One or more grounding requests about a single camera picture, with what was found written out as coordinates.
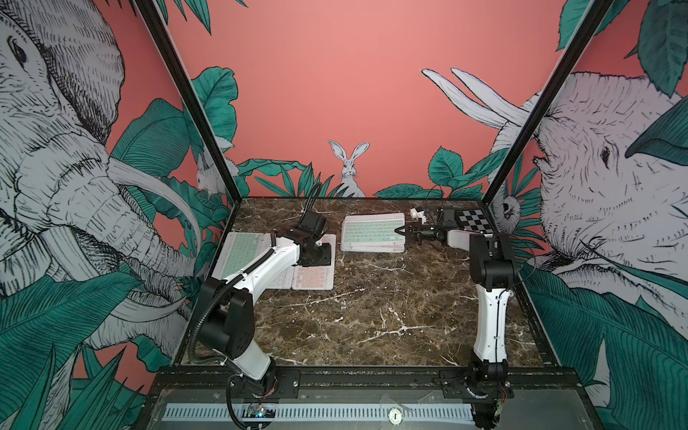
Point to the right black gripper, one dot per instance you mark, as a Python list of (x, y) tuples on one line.
[(419, 231)]

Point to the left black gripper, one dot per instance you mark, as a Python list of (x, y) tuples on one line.
[(326, 257)]

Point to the white keyboard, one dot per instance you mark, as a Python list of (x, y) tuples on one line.
[(285, 280)]

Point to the green keyboard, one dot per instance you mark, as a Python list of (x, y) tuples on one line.
[(374, 229), (239, 249)]

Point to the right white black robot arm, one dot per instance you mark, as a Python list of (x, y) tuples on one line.
[(492, 269)]

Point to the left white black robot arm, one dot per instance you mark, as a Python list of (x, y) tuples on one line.
[(223, 325)]

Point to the black white checkerboard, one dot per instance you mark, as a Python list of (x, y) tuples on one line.
[(473, 220)]

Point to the small electronics board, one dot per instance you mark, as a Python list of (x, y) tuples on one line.
[(260, 412)]

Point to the round silver lock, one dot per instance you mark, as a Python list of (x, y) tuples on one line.
[(395, 416)]

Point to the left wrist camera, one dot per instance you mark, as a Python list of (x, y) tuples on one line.
[(312, 224)]

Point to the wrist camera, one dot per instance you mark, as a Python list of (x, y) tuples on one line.
[(444, 219), (312, 224)]

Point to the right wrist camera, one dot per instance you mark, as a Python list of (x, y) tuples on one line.
[(444, 219)]

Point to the black front mounting rail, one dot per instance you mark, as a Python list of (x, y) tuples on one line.
[(453, 382)]

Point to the white slotted cable duct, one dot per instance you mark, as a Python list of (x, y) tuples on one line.
[(336, 412)]

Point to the left black frame post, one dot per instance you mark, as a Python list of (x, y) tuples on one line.
[(152, 18)]

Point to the black frame post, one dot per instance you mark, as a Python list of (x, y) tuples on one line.
[(152, 18), (591, 19)]

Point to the right black frame post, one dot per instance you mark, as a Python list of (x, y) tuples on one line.
[(591, 19)]

